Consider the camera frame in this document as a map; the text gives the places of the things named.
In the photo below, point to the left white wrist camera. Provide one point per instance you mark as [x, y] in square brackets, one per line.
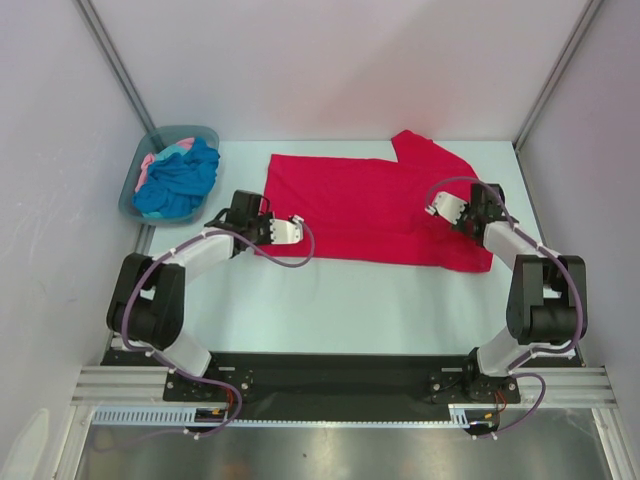
[286, 231]

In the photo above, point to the blue t shirt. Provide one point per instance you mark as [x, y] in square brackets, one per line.
[198, 177]

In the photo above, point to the right aluminium corner post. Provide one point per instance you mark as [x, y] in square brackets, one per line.
[577, 35]

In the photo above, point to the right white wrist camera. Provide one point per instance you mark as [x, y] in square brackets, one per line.
[448, 207]

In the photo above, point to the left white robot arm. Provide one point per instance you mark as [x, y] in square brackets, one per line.
[147, 307]

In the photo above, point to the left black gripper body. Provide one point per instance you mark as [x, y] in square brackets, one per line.
[260, 228]

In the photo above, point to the left aluminium corner post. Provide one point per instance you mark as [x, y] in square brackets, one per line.
[109, 51]

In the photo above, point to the translucent blue plastic basket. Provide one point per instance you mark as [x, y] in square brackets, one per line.
[154, 142]

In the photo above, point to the pink t shirt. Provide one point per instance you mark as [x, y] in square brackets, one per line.
[181, 147]

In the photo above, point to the red t shirt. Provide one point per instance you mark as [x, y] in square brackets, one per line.
[374, 209]

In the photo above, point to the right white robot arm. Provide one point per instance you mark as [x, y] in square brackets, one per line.
[546, 309]

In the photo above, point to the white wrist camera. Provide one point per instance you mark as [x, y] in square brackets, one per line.
[448, 207]
[286, 231]

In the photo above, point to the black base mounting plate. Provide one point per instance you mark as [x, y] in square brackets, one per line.
[369, 407]

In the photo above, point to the aluminium corner post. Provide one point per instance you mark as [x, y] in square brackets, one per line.
[577, 35]
[109, 51]

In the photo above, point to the aluminium front rail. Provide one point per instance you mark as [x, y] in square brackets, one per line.
[555, 387]

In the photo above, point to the light teal t shirt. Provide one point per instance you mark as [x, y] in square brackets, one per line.
[157, 193]

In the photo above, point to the slotted cable duct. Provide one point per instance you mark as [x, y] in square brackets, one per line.
[210, 417]

